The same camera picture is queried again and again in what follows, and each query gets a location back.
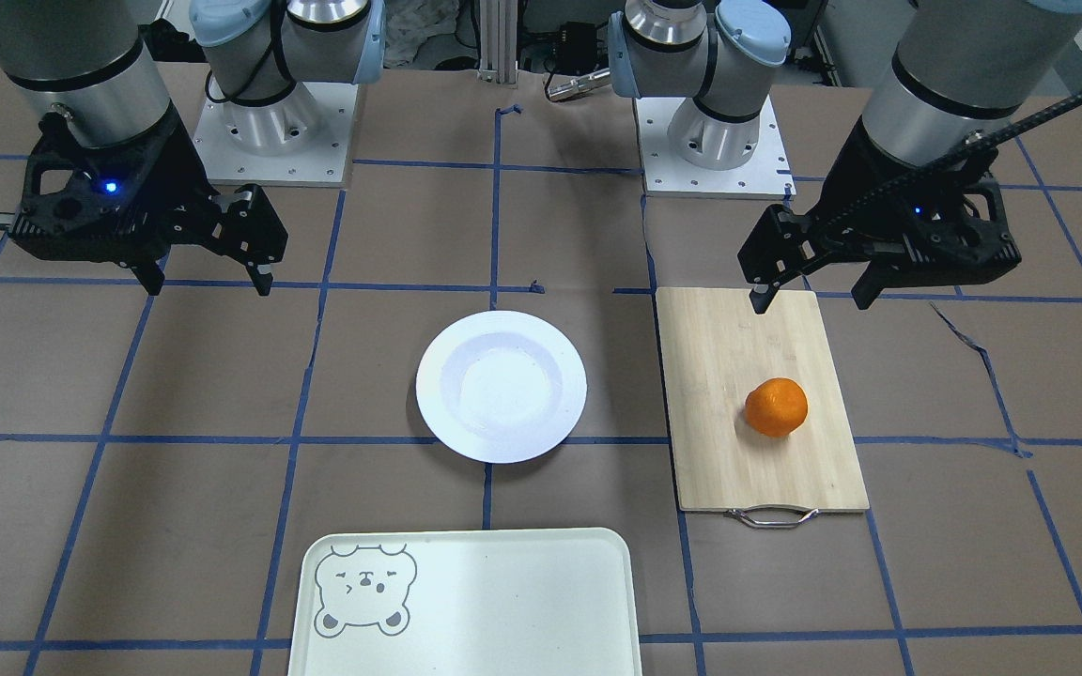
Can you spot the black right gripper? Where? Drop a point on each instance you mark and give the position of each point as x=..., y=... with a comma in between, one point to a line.
x=172, y=167

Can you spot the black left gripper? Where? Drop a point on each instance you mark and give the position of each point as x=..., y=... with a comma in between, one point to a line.
x=849, y=178

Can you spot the orange mandarin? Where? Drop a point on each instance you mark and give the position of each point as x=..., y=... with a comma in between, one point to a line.
x=776, y=408

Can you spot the white ceramic plate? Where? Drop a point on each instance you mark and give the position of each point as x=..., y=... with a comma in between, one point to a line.
x=501, y=387

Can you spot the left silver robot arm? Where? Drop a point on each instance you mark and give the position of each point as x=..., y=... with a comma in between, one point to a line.
x=961, y=69

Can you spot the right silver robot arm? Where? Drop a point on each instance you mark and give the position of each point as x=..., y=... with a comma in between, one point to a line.
x=90, y=58

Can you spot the pale green bear tray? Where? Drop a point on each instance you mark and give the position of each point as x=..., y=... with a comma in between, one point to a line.
x=545, y=601

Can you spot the bamboo cutting board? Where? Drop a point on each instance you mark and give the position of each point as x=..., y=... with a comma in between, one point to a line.
x=715, y=349

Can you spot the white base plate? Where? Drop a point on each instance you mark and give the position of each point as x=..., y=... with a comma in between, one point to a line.
x=301, y=141
x=685, y=153

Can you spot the aluminium frame post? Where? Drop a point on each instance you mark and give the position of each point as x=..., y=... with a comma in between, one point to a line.
x=497, y=42

